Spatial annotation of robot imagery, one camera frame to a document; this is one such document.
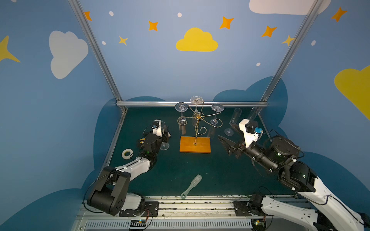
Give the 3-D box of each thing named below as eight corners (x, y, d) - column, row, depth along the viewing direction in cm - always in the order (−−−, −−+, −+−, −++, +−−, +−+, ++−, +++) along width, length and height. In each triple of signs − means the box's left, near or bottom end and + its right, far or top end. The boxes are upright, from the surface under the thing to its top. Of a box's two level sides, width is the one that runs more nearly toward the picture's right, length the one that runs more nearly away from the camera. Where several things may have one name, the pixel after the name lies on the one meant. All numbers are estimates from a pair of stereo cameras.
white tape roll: (121, 159, 95) (120, 158, 93) (124, 150, 99) (123, 148, 98) (131, 159, 95) (130, 158, 93) (134, 150, 99) (133, 148, 98)
